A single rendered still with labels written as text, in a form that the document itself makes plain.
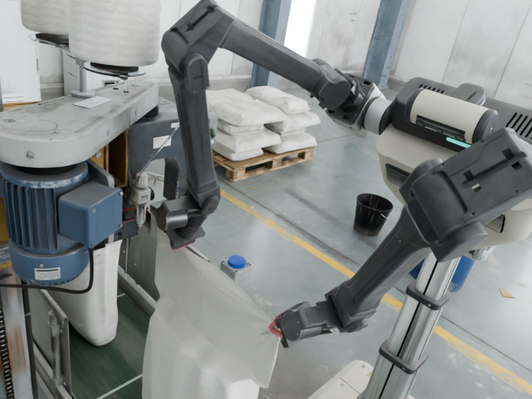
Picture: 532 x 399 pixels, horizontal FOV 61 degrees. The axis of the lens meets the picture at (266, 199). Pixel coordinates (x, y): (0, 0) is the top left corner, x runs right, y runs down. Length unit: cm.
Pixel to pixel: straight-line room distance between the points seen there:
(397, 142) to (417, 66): 847
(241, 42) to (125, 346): 132
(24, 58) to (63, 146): 316
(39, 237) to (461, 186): 74
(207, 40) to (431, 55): 877
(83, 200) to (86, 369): 102
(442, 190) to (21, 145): 66
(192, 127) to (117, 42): 21
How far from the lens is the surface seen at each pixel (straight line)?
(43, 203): 93
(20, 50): 397
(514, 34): 901
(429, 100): 94
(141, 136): 119
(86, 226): 88
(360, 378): 211
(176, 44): 83
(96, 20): 88
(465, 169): 56
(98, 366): 182
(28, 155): 86
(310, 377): 239
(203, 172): 102
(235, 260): 152
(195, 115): 91
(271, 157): 436
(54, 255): 98
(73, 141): 86
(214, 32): 81
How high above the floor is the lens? 173
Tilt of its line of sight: 27 degrees down
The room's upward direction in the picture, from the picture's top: 10 degrees clockwise
